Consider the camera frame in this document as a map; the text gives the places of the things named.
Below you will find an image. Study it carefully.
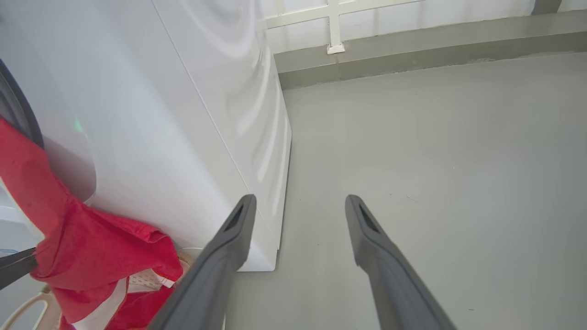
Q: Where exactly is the white front-load washing machine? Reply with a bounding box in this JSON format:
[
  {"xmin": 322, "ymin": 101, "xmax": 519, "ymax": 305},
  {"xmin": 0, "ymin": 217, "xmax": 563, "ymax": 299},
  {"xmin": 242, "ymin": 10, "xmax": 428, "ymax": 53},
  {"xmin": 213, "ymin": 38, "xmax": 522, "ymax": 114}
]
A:
[{"xmin": 0, "ymin": 0, "xmax": 292, "ymax": 272}]

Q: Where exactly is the black round glass washer door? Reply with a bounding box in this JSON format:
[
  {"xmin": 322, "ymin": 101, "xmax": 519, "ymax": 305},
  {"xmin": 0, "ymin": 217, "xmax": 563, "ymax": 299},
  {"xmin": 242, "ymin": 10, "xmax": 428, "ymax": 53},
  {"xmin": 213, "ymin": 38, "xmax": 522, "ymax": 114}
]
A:
[{"xmin": 0, "ymin": 60, "xmax": 44, "ymax": 147}]

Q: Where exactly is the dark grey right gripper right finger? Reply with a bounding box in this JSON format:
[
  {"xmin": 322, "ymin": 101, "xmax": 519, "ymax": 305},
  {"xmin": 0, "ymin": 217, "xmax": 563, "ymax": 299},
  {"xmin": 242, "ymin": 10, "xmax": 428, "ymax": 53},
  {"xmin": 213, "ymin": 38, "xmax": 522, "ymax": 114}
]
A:
[{"xmin": 345, "ymin": 194, "xmax": 457, "ymax": 330}]

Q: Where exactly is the grey concrete curb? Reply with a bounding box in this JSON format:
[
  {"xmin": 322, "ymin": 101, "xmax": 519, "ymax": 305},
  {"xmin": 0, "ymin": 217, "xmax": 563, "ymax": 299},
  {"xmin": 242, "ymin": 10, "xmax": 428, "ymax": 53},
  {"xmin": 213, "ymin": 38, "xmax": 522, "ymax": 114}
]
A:
[{"xmin": 274, "ymin": 9, "xmax": 587, "ymax": 90}]

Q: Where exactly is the cream perforated basket brown rim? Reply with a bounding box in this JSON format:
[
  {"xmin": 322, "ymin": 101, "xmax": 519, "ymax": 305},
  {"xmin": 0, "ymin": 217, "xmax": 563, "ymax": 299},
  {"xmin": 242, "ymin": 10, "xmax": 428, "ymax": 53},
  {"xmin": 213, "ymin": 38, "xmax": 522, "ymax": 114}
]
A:
[{"xmin": 0, "ymin": 250, "xmax": 193, "ymax": 330}]

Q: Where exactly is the white fence post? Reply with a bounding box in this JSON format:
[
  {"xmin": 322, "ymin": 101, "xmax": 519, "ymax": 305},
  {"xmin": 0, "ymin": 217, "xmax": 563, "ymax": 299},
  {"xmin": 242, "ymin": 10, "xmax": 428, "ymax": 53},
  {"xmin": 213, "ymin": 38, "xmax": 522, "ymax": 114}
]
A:
[{"xmin": 265, "ymin": 0, "xmax": 427, "ymax": 55}]

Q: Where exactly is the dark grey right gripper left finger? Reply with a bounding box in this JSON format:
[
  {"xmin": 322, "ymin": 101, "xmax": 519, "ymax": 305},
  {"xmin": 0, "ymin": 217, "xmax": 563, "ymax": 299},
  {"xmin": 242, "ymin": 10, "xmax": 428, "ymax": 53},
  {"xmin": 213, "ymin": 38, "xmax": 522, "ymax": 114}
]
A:
[{"xmin": 149, "ymin": 194, "xmax": 257, "ymax": 330}]

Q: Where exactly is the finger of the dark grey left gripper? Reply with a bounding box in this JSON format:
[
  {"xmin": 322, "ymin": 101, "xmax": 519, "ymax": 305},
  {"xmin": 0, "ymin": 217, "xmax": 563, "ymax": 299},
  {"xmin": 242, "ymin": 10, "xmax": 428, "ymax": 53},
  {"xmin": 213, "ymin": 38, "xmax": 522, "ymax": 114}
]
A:
[{"xmin": 0, "ymin": 247, "xmax": 37, "ymax": 289}]

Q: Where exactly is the red and white garment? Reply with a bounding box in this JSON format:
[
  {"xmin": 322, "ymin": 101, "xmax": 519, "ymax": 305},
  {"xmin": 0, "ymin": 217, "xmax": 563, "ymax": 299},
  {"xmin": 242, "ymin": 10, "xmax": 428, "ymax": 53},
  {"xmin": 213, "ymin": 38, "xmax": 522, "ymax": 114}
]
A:
[{"xmin": 0, "ymin": 117, "xmax": 184, "ymax": 330}]

